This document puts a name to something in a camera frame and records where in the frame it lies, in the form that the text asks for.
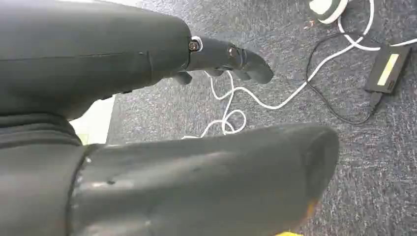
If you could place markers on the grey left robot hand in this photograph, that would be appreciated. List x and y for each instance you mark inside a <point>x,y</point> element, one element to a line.
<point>97,49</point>

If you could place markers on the pale wooden desk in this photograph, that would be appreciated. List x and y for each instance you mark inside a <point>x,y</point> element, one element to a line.
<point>94,120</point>

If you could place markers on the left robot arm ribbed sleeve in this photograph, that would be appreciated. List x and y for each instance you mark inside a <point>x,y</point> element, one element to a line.
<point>32,182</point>

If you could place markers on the black power adapter yellow label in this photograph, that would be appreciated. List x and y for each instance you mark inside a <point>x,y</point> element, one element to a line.
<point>387,70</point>

